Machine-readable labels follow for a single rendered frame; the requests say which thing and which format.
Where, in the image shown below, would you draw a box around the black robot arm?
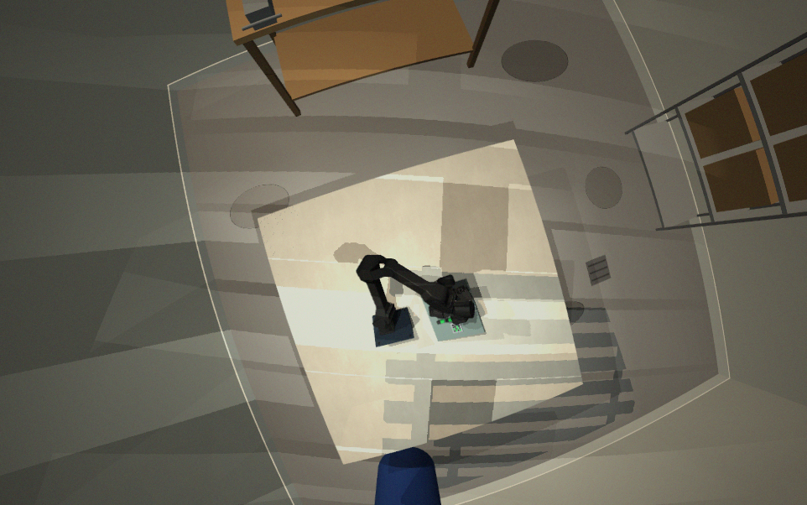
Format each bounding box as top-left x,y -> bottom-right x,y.
356,255 -> 475,336

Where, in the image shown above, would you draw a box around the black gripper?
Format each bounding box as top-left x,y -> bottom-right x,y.
437,275 -> 469,324

